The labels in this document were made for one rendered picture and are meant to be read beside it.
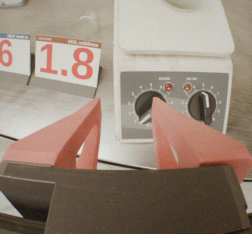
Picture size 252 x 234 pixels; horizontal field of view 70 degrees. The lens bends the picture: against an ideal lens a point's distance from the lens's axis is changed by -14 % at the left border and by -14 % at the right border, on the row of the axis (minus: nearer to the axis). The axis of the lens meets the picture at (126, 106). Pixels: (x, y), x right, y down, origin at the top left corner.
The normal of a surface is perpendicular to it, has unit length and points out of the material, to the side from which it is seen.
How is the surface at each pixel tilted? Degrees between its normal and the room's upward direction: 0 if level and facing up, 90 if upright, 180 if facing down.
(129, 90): 30
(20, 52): 40
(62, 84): 0
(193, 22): 0
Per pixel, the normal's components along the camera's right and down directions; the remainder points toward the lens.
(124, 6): 0.00, -0.23
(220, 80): 0.01, 0.29
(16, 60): -0.13, 0.44
